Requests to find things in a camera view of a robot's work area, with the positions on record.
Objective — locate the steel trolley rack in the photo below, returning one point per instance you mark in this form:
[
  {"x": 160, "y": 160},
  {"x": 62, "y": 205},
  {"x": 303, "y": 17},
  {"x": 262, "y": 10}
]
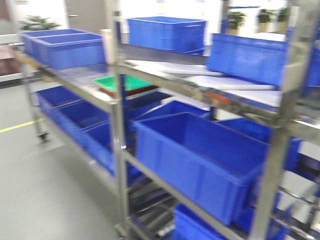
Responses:
[{"x": 285, "y": 197}]

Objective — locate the red plastic tray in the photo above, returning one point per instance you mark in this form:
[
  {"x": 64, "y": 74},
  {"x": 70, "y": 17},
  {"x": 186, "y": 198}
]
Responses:
[{"x": 135, "y": 91}]

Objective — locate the blue crate top centre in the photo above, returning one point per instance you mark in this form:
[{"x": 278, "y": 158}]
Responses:
[{"x": 182, "y": 35}]

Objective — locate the big blue crate front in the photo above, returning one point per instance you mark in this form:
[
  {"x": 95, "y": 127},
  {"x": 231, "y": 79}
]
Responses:
[{"x": 211, "y": 164}]

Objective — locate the blue bin lower left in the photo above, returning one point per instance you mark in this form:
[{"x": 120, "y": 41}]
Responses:
[{"x": 87, "y": 125}]

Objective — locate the potted plant left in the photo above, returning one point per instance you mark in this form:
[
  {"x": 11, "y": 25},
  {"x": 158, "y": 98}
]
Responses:
[{"x": 38, "y": 23}]

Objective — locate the blue crate top left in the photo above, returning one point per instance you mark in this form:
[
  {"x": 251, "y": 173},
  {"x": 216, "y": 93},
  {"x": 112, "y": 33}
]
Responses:
[{"x": 64, "y": 48}]

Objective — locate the blue crate top right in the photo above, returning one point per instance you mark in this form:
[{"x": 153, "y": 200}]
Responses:
[{"x": 258, "y": 60}]

